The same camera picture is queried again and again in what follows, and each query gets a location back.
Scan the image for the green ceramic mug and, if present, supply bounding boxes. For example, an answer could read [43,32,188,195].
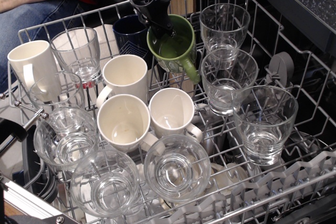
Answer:
[146,14,201,84]

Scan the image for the dark blue mug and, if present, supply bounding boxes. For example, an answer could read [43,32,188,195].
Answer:
[112,14,153,70]

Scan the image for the white mug centre back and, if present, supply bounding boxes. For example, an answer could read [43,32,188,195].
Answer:
[96,55,149,108]

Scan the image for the small white mug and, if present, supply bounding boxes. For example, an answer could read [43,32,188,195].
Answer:
[149,88,203,142]

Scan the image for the white mug centre front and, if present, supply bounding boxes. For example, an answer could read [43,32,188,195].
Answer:
[97,94,159,153]

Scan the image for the tall white mug left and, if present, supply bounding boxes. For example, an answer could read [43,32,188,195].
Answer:
[7,40,60,102]

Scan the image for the clear glass back right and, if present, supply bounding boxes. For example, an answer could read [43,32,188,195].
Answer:
[199,3,251,53]

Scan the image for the clear glass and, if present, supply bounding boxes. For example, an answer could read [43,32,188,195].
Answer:
[33,107,99,172]
[70,150,139,218]
[144,134,211,202]
[232,86,299,166]
[50,27,101,88]
[201,47,259,116]
[28,71,85,114]
[199,3,251,53]

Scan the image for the clear glass right middle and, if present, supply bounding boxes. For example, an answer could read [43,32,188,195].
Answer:
[201,47,259,116]

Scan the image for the clear glass back left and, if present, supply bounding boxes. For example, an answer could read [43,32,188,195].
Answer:
[50,27,101,88]

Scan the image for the grey plastic rack clip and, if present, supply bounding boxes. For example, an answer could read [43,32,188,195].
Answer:
[265,51,294,87]

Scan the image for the blue jeans leg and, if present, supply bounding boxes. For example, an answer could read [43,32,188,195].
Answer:
[0,0,92,91]

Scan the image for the clear glass left middle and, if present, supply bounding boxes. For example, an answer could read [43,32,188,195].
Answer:
[28,71,85,114]

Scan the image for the clear glass right front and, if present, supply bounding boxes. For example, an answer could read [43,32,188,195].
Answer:
[232,86,299,166]

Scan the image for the clear glass bottom centre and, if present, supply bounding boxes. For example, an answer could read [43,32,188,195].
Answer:
[144,134,211,202]

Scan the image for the clear glass left front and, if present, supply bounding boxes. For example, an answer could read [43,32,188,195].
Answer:
[33,107,99,172]

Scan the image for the clear glass bottom left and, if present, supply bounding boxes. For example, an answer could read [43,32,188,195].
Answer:
[70,150,139,218]

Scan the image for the black clamp with metal screw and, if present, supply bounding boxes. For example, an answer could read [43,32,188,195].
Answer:
[1,101,49,157]

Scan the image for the grey wire dishwasher rack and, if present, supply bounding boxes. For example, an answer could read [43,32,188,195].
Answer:
[7,0,336,224]

